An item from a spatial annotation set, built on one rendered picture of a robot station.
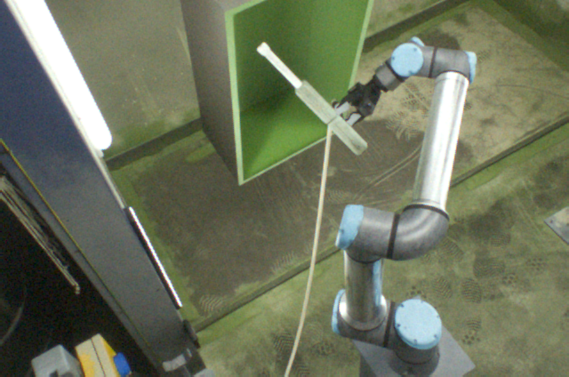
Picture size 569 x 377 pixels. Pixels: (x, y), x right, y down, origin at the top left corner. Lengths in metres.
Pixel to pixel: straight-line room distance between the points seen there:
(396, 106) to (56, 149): 2.51
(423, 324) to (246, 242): 1.38
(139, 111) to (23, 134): 2.05
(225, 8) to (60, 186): 0.69
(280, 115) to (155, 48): 0.85
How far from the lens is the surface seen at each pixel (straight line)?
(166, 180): 3.48
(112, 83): 3.45
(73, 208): 1.70
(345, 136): 1.97
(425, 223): 1.50
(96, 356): 1.38
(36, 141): 1.51
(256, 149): 2.93
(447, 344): 2.30
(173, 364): 1.82
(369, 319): 1.98
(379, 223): 1.50
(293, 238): 3.15
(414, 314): 2.03
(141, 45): 3.46
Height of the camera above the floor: 2.77
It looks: 53 degrees down
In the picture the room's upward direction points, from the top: 7 degrees counter-clockwise
